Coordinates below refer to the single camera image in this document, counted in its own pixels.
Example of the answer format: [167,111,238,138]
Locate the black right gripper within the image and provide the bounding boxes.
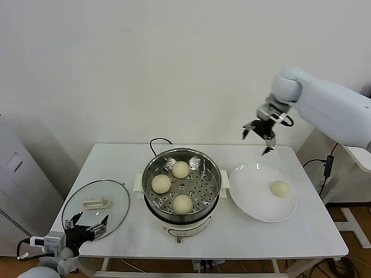
[242,115,277,156]

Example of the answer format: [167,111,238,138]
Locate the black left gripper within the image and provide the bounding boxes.
[65,211,109,251]

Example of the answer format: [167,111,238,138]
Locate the glass pot lid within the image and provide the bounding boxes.
[61,179,130,241]

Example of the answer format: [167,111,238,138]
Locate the white steamed baozi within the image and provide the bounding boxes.
[173,194,194,215]
[270,180,291,199]
[172,161,191,179]
[151,174,172,195]

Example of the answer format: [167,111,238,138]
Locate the steel steamer pot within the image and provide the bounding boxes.
[143,148,223,217]

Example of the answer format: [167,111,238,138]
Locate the white round plate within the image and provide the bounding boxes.
[228,163,299,223]

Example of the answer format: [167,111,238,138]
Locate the white metal cabinet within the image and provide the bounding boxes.
[0,114,64,257]

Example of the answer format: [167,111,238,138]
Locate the black power adapter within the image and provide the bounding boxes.
[323,155,333,177]

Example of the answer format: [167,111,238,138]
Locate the cream electric cooker base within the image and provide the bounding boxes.
[132,170,231,244]

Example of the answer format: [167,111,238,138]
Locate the white power strip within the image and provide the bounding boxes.
[192,259,225,273]

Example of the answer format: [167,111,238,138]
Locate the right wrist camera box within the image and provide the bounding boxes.
[256,100,286,122]

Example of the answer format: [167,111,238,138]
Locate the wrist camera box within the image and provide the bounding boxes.
[30,231,67,255]
[256,100,286,122]

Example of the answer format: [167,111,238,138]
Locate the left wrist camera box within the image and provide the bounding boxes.
[30,231,67,255]

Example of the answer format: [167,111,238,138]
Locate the black looped adapter cable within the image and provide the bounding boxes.
[303,158,326,169]

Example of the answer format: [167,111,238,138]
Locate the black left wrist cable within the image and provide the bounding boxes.
[16,237,32,260]

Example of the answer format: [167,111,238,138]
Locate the black hanging adapter cable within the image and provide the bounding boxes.
[318,175,330,197]

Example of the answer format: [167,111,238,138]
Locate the black cooker power cable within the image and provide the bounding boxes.
[149,137,173,157]

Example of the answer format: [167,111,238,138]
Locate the white table frame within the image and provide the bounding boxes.
[78,256,343,278]

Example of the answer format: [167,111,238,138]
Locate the black floor cable bundle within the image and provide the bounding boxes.
[327,256,362,278]

